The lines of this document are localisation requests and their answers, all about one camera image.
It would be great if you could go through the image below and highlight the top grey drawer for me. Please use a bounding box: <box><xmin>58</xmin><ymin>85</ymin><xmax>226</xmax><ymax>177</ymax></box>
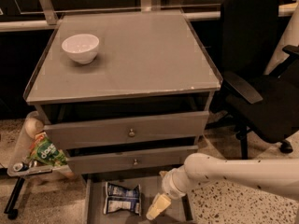
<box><xmin>45</xmin><ymin>111</ymin><xmax>209</xmax><ymax>149</ymax></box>

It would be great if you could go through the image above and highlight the black office chair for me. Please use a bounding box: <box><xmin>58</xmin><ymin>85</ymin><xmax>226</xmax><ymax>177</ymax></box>
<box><xmin>211</xmin><ymin>0</ymin><xmax>299</xmax><ymax>159</ymax></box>

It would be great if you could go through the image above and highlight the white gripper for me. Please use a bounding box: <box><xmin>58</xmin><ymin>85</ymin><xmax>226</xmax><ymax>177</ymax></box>
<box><xmin>146</xmin><ymin>166</ymin><xmax>194</xmax><ymax>220</ymax></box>

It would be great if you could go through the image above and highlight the white ceramic bowl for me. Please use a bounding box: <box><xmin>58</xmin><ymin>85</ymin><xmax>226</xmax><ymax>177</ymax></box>
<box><xmin>62</xmin><ymin>34</ymin><xmax>100</xmax><ymax>64</ymax></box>

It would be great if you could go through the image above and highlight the black cart leg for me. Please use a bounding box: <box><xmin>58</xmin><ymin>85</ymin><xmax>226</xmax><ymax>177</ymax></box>
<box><xmin>4</xmin><ymin>177</ymin><xmax>24</xmax><ymax>220</ymax></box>

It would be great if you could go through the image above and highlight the soda can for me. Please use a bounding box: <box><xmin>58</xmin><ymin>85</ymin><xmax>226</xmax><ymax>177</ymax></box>
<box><xmin>13</xmin><ymin>162</ymin><xmax>29</xmax><ymax>172</ymax></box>

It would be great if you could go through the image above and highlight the green snack bag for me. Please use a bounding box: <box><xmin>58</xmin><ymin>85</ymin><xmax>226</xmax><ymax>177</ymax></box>
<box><xmin>29</xmin><ymin>133</ymin><xmax>67</xmax><ymax>166</ymax></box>

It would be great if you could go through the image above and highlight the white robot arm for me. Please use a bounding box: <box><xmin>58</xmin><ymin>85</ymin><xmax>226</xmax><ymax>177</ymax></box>
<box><xmin>147</xmin><ymin>5</ymin><xmax>299</xmax><ymax>219</ymax></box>

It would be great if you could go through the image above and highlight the grey drawer cabinet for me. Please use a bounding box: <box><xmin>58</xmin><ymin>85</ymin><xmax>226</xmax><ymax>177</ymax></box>
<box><xmin>22</xmin><ymin>10</ymin><xmax>223</xmax><ymax>224</ymax></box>

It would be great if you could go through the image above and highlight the middle grey drawer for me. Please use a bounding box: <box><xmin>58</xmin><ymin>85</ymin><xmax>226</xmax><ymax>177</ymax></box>
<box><xmin>67</xmin><ymin>146</ymin><xmax>197</xmax><ymax>174</ymax></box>

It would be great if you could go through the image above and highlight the blue chip bag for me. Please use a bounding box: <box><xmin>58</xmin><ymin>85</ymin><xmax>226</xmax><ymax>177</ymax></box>
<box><xmin>103</xmin><ymin>182</ymin><xmax>141</xmax><ymax>216</ymax></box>

